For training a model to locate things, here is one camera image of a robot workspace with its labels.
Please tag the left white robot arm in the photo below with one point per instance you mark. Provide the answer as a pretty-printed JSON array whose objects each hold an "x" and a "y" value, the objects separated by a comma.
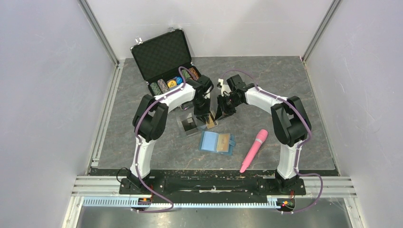
[{"x": 150, "y": 121}]

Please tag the gold credit card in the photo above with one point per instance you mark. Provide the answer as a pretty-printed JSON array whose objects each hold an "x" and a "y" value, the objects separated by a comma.
[{"x": 223, "y": 142}]

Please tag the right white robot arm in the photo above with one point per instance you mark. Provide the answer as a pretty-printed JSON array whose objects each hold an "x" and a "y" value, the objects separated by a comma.
[{"x": 291, "y": 124}]

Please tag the green poker chip stack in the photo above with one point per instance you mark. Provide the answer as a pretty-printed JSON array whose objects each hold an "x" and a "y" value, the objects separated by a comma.
[{"x": 186, "y": 74}]

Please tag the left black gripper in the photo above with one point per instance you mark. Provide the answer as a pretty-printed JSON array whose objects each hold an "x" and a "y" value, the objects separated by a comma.
[{"x": 202, "y": 114}]

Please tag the clear card box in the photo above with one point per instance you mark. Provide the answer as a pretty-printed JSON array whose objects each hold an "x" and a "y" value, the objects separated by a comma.
[{"x": 200, "y": 124}]

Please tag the purple grey chip stack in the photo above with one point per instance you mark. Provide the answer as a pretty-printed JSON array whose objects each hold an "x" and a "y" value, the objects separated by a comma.
[{"x": 163, "y": 86}]

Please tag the gold card stack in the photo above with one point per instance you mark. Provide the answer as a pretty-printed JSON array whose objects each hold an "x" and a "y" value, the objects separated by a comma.
[{"x": 210, "y": 122}]

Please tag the black poker chip case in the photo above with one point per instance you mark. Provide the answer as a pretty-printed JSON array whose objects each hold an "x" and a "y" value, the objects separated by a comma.
[{"x": 161, "y": 56}]

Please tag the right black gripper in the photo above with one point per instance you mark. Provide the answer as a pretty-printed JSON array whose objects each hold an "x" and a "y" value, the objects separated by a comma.
[{"x": 222, "y": 111}]

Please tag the blue leather card holder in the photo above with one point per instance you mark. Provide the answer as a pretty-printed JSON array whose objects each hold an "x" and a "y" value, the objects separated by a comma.
[{"x": 208, "y": 143}]

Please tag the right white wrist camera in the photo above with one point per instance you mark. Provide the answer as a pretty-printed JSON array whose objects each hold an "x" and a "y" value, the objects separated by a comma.
[{"x": 224, "y": 88}]

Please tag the orange brown chip stack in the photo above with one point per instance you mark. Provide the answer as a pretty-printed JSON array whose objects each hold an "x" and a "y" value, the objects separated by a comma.
[{"x": 193, "y": 73}]

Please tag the white cable duct strip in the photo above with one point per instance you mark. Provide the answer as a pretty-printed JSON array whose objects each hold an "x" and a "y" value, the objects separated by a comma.
[{"x": 136, "y": 202}]

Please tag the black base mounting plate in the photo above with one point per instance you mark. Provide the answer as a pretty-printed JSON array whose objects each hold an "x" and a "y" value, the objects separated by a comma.
[{"x": 266, "y": 182}]

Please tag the pink cylindrical tool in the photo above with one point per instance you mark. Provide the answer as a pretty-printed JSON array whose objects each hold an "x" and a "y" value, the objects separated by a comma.
[{"x": 259, "y": 140}]

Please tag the yellow dealer chip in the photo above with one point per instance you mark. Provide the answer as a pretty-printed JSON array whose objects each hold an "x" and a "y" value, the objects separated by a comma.
[{"x": 172, "y": 83}]

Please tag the dark green chip stack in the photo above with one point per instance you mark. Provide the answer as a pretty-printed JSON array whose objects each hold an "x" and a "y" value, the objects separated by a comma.
[{"x": 155, "y": 88}]

